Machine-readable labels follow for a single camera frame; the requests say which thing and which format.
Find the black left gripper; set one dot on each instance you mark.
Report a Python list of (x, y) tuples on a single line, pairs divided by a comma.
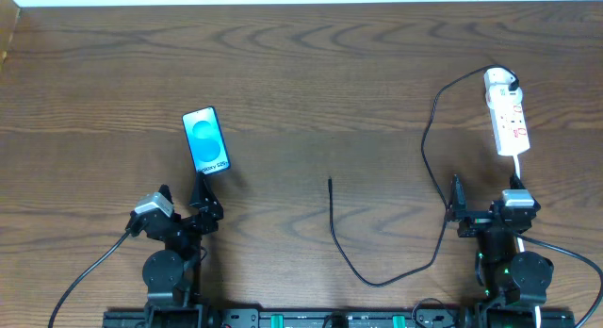
[(184, 223)]

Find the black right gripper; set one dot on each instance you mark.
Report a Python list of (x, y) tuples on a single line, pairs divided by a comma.
[(483, 215)]

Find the blue-screen Galaxy smartphone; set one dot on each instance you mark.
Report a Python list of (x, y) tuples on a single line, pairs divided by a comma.
[(205, 141)]

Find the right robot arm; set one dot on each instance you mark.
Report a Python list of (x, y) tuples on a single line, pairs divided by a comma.
[(515, 282)]

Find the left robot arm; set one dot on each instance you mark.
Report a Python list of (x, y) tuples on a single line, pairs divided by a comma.
[(172, 275)]

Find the white power strip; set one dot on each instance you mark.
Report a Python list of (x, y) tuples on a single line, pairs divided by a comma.
[(508, 121)]

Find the white USB wall charger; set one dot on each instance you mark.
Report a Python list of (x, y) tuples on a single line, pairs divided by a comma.
[(502, 85)]

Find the black mounting rail base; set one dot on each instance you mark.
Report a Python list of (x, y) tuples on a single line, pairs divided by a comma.
[(253, 318)]

